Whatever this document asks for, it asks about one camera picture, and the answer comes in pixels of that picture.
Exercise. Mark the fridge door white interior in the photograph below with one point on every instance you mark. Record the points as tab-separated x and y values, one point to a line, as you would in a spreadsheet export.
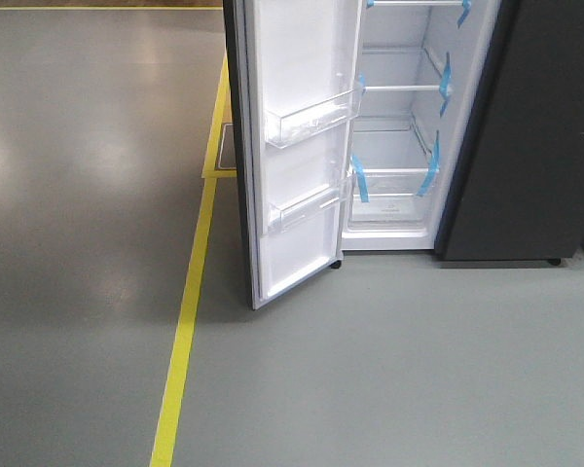
283	56

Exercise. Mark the grey fridge body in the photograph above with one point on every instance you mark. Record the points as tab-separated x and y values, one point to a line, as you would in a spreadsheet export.
489	97

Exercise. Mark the clear lower door bin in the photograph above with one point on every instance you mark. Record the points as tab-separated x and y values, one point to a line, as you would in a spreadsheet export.
282	217

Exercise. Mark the clear door bin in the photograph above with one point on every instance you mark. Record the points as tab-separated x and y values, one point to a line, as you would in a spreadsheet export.
284	130
282	217

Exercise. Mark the clear crisper drawer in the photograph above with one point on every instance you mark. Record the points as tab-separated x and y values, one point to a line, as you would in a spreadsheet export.
394	182

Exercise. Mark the clear middle door bin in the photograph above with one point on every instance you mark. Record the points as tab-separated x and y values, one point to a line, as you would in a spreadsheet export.
284	130

